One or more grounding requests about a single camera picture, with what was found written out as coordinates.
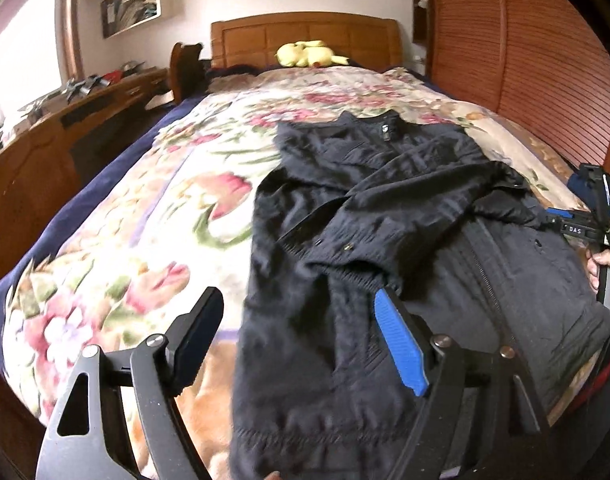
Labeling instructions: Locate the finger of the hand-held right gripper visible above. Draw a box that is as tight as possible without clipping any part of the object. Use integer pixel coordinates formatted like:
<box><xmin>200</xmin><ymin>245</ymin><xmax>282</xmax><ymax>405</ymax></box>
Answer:
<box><xmin>544</xmin><ymin>207</ymin><xmax>594</xmax><ymax>235</ymax></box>

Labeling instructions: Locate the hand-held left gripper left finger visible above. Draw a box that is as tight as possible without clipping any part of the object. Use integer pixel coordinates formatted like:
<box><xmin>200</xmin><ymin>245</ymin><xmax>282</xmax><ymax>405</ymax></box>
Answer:
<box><xmin>35</xmin><ymin>286</ymin><xmax>226</xmax><ymax>480</ymax></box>

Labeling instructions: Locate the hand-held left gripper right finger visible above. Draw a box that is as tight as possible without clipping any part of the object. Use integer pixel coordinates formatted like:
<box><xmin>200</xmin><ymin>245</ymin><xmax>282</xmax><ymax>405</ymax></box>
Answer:
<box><xmin>374</xmin><ymin>287</ymin><xmax>556</xmax><ymax>480</ymax></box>

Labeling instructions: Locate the black jacket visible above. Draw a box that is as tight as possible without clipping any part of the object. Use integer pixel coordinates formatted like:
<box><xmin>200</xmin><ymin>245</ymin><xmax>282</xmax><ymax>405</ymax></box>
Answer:
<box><xmin>230</xmin><ymin>110</ymin><xmax>610</xmax><ymax>480</ymax></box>

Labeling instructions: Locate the floral blanket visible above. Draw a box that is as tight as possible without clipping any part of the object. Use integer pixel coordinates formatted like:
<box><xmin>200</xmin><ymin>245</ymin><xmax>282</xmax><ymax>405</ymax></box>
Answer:
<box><xmin>2</xmin><ymin>65</ymin><xmax>590</xmax><ymax>480</ymax></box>

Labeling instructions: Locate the wooden louvered wardrobe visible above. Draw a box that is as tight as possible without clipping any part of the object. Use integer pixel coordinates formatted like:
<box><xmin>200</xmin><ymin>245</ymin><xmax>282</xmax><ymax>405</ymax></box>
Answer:
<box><xmin>411</xmin><ymin>0</ymin><xmax>610</xmax><ymax>181</ymax></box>

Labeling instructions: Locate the wooden desk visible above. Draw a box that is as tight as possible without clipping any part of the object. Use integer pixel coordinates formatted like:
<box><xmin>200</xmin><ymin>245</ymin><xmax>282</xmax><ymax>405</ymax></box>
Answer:
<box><xmin>0</xmin><ymin>67</ymin><xmax>170</xmax><ymax>211</ymax></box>

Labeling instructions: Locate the wooden chair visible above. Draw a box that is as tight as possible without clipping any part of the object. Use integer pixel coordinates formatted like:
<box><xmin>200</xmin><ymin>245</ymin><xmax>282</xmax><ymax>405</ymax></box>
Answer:
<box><xmin>169</xmin><ymin>41</ymin><xmax>208</xmax><ymax>106</ymax></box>

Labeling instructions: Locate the black desk gadget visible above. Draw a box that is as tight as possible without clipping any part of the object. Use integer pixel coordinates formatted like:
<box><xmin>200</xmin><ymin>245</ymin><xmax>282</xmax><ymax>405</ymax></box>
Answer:
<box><xmin>62</xmin><ymin>76</ymin><xmax>110</xmax><ymax>102</ymax></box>

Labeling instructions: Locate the yellow plush toy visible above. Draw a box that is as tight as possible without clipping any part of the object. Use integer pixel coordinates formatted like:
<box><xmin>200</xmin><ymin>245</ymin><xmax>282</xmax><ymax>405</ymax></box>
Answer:
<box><xmin>276</xmin><ymin>40</ymin><xmax>350</xmax><ymax>68</ymax></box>

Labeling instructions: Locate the wooden bed headboard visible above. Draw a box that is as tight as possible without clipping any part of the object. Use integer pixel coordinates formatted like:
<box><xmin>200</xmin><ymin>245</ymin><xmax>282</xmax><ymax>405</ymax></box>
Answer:
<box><xmin>210</xmin><ymin>11</ymin><xmax>403</xmax><ymax>72</ymax></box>

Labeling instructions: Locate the window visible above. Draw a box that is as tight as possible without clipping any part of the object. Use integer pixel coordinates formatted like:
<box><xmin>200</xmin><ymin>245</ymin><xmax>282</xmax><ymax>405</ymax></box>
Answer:
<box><xmin>0</xmin><ymin>0</ymin><xmax>83</xmax><ymax>156</ymax></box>

